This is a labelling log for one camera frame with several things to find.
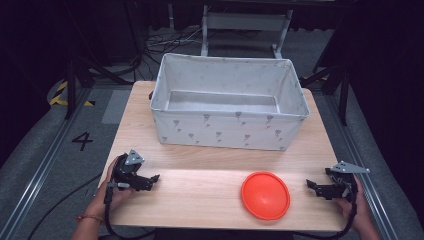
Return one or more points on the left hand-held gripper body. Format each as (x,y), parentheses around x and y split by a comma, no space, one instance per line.
(128,171)

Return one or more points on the orange round plate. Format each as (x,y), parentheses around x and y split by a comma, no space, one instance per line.
(265,195)

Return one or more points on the aluminium floor rail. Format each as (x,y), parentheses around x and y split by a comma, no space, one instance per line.
(363,166)
(43,166)

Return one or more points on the person's left hand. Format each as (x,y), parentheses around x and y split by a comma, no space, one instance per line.
(111,190)

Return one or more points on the black tripod stand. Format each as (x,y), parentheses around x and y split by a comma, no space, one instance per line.
(85,66)

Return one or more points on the white fabric storage box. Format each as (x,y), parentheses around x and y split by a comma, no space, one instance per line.
(230,103)

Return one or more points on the grey metal stand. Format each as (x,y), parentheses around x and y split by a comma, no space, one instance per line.
(245,28)

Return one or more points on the person's right hand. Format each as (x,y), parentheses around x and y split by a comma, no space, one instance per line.
(358,208)

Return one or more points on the black metal stand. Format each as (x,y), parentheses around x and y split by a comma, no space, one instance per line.
(333,73)

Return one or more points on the yellow black hazard tape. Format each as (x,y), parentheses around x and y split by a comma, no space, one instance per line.
(63,96)

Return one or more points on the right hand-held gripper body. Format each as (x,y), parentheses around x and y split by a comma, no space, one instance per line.
(340,183)

